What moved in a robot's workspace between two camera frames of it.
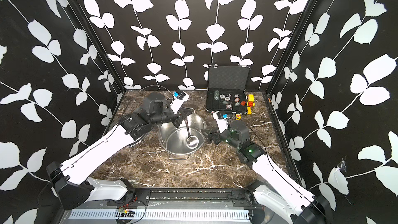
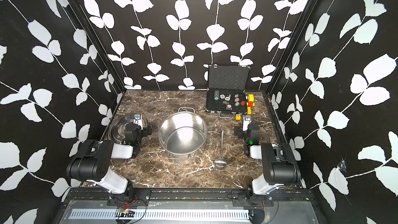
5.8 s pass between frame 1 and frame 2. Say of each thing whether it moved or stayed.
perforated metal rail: stayed
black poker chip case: stayed
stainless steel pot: stayed
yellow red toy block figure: stayed
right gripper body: moved
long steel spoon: moved
